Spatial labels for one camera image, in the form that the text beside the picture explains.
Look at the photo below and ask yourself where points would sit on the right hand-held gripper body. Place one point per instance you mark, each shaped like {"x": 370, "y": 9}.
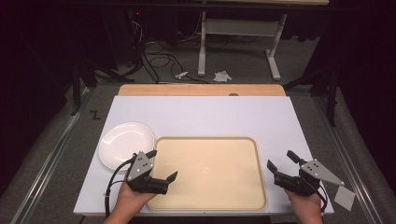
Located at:
{"x": 317, "y": 171}

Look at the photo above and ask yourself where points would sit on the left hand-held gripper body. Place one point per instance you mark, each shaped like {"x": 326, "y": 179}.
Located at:
{"x": 140, "y": 166}

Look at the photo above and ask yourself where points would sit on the person's right hand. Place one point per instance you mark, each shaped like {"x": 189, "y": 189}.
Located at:
{"x": 306, "y": 203}

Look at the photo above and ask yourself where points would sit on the person's left hand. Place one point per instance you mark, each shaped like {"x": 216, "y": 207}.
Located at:
{"x": 132, "y": 200}

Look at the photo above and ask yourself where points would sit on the white round plate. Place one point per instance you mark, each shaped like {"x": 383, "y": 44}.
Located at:
{"x": 124, "y": 143}

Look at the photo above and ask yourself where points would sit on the beige plastic tray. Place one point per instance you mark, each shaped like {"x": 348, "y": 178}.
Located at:
{"x": 205, "y": 174}

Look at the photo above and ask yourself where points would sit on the white paper square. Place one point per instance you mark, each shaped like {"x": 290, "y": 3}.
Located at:
{"x": 344, "y": 198}

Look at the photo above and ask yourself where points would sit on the white table cover sheet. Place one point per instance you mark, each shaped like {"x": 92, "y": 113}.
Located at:
{"x": 202, "y": 115}

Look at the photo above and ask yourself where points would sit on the black metal stand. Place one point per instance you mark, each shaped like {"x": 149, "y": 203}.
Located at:
{"x": 76, "y": 87}
{"x": 332, "y": 99}

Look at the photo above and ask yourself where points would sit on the wooden table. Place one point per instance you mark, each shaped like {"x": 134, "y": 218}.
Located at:
{"x": 186, "y": 90}

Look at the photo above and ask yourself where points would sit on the small white floor scrap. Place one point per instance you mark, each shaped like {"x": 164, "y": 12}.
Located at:
{"x": 181, "y": 75}

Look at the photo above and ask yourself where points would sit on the crumpled white paper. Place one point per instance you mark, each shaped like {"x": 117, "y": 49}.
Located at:
{"x": 222, "y": 76}

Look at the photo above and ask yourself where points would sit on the black curtain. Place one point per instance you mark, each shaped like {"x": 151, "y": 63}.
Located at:
{"x": 367, "y": 62}
{"x": 34, "y": 62}

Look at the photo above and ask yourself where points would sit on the metal floor rail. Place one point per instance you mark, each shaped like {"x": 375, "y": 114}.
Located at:
{"x": 351, "y": 174}
{"x": 46, "y": 174}

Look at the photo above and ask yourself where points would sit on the white metal desk frame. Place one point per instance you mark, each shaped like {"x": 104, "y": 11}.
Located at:
{"x": 239, "y": 28}

